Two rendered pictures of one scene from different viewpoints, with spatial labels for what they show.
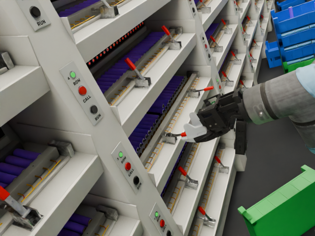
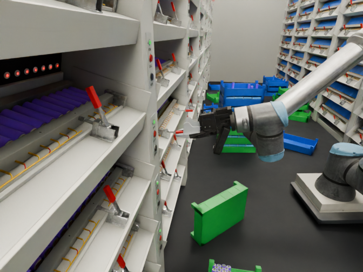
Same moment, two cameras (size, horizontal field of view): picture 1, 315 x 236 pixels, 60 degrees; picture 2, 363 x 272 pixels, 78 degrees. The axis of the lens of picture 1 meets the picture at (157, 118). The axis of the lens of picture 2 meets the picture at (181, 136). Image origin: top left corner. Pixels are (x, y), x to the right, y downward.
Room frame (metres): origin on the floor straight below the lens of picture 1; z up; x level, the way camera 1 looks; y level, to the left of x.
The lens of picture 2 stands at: (-0.02, 0.29, 0.90)
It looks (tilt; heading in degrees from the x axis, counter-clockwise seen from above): 24 degrees down; 333
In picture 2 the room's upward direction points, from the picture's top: straight up
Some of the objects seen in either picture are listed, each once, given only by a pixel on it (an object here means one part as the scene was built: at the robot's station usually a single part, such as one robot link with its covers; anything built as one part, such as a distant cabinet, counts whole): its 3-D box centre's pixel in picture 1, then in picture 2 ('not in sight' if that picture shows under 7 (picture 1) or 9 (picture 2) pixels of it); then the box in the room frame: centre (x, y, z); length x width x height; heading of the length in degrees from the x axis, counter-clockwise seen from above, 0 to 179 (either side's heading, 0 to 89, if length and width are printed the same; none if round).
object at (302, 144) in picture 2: not in sight; (295, 142); (1.10, -1.40, 0.04); 0.30 x 0.20 x 0.08; 24
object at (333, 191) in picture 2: not in sight; (336, 182); (0.49, -0.91, 0.17); 0.19 x 0.19 x 0.10
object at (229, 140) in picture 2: not in sight; (236, 134); (1.33, -0.92, 0.12); 0.30 x 0.20 x 0.08; 63
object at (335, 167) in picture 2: not in sight; (346, 162); (0.48, -0.91, 0.31); 0.17 x 0.15 x 0.18; 162
